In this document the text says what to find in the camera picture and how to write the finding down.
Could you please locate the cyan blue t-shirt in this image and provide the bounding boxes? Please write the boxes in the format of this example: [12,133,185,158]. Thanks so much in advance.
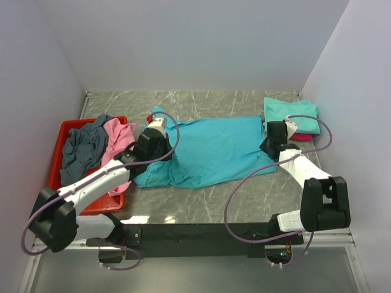
[134,115,276,189]

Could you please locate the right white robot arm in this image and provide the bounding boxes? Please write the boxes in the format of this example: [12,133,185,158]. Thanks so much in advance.
[260,120,351,244]

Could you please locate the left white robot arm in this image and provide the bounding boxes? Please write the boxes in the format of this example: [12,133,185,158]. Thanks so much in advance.
[28,126,172,252]

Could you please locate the folded magenta t-shirt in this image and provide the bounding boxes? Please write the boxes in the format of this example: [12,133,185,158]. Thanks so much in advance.
[262,119,313,142]

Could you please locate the folded mint green t-shirt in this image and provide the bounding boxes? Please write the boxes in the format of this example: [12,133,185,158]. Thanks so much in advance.
[264,97,320,134]

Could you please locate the pink t-shirt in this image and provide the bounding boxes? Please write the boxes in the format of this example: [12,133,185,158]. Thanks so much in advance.
[100,118,137,197]

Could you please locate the dark grey t-shirt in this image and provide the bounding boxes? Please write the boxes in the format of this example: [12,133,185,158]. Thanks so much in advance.
[60,114,112,186]

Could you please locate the red plastic bin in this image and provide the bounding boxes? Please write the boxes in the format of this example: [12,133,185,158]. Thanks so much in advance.
[48,118,125,215]

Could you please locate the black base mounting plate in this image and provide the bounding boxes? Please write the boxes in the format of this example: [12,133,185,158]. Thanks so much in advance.
[85,222,305,263]

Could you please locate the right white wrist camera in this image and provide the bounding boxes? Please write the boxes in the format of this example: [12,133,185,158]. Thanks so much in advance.
[283,116,298,133]

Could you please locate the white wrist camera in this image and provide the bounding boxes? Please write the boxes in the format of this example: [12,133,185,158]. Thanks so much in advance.
[283,116,298,133]
[147,115,167,134]

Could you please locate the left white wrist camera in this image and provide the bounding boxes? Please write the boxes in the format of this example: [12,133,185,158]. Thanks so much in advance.
[147,115,167,134]

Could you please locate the aluminium frame rail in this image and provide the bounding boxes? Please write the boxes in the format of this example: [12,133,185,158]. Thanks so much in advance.
[32,227,357,251]

